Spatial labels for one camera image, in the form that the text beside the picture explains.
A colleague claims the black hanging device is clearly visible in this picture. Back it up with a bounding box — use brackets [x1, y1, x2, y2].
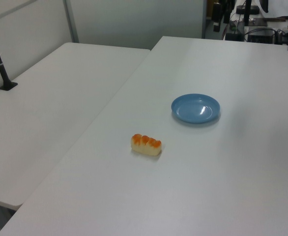
[212, 1, 221, 32]

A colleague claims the black camera stand pole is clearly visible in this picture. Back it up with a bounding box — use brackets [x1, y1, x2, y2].
[0, 19, 19, 91]

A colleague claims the black pole on round base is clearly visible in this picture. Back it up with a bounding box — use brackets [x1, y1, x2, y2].
[236, 0, 259, 28]

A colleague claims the small black box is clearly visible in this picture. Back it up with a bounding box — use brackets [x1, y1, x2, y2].
[225, 31, 244, 42]

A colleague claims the black electronics box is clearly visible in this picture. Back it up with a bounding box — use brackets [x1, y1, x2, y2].
[247, 28, 275, 44]

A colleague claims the toy bread loaf orange crust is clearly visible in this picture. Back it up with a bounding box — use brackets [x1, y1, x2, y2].
[130, 133, 163, 157]

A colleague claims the grey metal partition post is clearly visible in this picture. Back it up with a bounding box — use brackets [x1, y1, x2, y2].
[201, 0, 208, 39]
[62, 0, 80, 43]

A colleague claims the blue plastic plate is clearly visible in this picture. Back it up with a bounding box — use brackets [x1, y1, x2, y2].
[171, 93, 221, 124]

